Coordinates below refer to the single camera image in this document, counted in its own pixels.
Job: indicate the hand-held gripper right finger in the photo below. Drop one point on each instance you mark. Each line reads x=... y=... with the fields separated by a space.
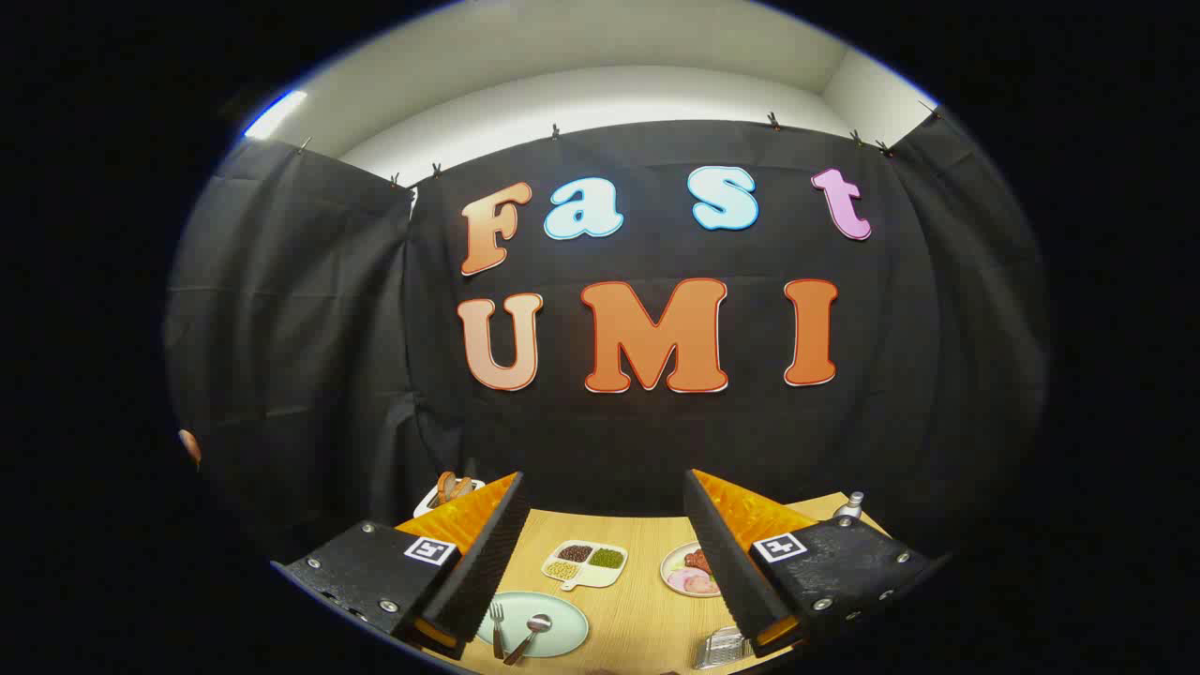
x=727 y=562

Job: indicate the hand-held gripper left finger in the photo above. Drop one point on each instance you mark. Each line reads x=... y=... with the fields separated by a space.
x=487 y=562

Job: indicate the brown meat steak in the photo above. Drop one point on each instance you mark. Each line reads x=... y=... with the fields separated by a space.
x=698 y=561

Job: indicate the pink ham slice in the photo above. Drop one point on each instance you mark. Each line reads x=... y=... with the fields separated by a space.
x=680 y=578
x=703 y=585

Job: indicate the white oval plate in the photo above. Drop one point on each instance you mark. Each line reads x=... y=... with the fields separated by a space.
x=673 y=561

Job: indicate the yellow soybeans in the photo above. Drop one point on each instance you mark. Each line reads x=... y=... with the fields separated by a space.
x=562 y=569

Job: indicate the toasted bread slice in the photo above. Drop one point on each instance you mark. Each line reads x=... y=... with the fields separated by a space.
x=445 y=486
x=462 y=488

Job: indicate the white toaster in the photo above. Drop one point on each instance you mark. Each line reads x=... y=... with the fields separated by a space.
x=427 y=502

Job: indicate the dark red beans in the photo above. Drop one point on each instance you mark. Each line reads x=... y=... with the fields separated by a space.
x=575 y=553

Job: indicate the mint green round plate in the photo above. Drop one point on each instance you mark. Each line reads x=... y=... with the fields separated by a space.
x=562 y=637

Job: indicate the white divided tray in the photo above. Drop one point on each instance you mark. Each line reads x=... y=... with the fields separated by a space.
x=600 y=576

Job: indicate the green mung beans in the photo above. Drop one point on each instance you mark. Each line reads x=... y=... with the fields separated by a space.
x=607 y=558

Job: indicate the silver bottle with green label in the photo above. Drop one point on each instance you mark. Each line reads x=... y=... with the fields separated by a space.
x=851 y=506

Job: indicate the black backdrop cloth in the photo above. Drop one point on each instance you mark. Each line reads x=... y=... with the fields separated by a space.
x=656 y=441

